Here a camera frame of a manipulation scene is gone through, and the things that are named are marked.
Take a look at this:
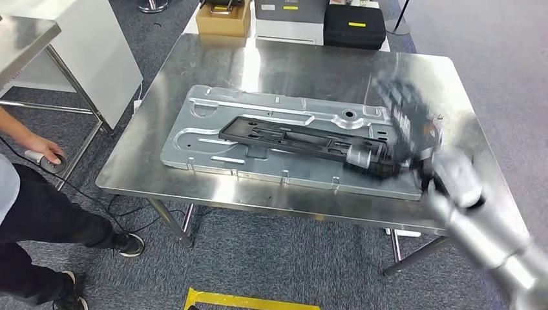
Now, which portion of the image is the person's left hand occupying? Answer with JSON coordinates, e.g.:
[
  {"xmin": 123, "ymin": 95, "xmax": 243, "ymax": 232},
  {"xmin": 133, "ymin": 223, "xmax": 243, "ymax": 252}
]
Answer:
[{"xmin": 23, "ymin": 134, "xmax": 66, "ymax": 165}]

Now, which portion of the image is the person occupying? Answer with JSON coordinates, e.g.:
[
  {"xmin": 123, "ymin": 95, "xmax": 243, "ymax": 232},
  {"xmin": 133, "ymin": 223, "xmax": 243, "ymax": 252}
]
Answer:
[{"xmin": 0, "ymin": 107, "xmax": 145, "ymax": 310}]

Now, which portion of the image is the black controller cable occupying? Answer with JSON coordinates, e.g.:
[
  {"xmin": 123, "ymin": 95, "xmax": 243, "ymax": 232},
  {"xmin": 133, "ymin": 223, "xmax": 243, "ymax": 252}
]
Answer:
[{"xmin": 0, "ymin": 136, "xmax": 219, "ymax": 236}]

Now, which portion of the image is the grey white equipment case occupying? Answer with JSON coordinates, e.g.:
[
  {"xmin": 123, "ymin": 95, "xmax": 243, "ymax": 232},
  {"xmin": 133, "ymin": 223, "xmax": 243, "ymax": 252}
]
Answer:
[{"xmin": 255, "ymin": 0, "xmax": 326, "ymax": 46}]

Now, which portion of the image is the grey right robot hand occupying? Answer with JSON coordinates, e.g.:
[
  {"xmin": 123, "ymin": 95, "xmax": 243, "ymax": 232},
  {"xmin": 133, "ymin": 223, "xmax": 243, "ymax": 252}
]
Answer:
[{"xmin": 346, "ymin": 70, "xmax": 446, "ymax": 177}]

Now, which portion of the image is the white table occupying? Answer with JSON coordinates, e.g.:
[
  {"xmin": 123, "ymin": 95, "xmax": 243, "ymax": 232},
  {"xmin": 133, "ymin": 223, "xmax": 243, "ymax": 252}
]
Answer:
[{"xmin": 183, "ymin": 0, "xmax": 391, "ymax": 53}]

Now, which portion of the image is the white cabinet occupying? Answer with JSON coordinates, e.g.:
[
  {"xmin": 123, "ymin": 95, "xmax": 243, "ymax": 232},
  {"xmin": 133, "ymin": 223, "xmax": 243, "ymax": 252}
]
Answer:
[{"xmin": 0, "ymin": 0, "xmax": 143, "ymax": 130}]

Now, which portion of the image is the chrome round base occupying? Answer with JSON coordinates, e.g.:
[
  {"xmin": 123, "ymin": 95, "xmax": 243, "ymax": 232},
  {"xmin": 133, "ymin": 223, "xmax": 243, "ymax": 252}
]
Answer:
[{"xmin": 138, "ymin": 0, "xmax": 170, "ymax": 14}]

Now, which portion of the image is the black pole grey round base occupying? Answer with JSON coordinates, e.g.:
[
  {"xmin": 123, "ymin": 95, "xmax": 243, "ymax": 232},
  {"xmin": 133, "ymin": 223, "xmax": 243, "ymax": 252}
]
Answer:
[{"xmin": 385, "ymin": 0, "xmax": 412, "ymax": 36}]

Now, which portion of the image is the small stainless steel table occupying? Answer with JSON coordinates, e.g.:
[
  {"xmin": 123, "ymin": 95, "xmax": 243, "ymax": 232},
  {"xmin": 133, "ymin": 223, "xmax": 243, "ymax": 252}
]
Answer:
[{"xmin": 0, "ymin": 15, "xmax": 114, "ymax": 191}]

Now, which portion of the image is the stamped silver metal panel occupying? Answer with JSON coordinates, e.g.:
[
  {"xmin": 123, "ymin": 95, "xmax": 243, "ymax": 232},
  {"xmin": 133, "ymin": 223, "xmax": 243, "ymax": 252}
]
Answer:
[{"xmin": 160, "ymin": 85, "xmax": 433, "ymax": 201}]

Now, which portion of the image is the black case yellow label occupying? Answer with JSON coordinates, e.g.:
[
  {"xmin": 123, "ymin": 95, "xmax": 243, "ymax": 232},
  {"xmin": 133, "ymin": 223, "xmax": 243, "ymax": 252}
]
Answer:
[{"xmin": 323, "ymin": 4, "xmax": 387, "ymax": 51}]

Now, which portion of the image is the cardboard box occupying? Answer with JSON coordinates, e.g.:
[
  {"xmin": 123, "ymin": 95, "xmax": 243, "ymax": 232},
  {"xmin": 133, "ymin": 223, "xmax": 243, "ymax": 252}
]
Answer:
[{"xmin": 196, "ymin": 0, "xmax": 252, "ymax": 39}]

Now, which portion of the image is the handheld grey button controller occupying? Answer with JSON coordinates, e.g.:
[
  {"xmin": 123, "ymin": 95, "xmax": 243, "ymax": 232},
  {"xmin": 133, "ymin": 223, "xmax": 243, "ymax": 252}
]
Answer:
[{"xmin": 25, "ymin": 149, "xmax": 68, "ymax": 174}]

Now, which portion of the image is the stainless steel workbench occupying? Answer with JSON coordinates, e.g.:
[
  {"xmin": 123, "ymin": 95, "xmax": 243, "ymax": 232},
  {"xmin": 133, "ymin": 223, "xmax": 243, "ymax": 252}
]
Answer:
[{"xmin": 95, "ymin": 33, "xmax": 532, "ymax": 277}]

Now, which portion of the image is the black tool chrome handle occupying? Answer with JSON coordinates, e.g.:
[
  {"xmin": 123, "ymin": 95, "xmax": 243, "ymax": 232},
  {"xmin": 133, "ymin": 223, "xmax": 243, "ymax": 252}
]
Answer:
[{"xmin": 201, "ymin": 0, "xmax": 246, "ymax": 16}]

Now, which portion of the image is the black plastic plate bracket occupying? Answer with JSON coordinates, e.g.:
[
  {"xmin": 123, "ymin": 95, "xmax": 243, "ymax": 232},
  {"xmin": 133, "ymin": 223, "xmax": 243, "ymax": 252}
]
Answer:
[{"xmin": 218, "ymin": 115, "xmax": 399, "ymax": 178}]

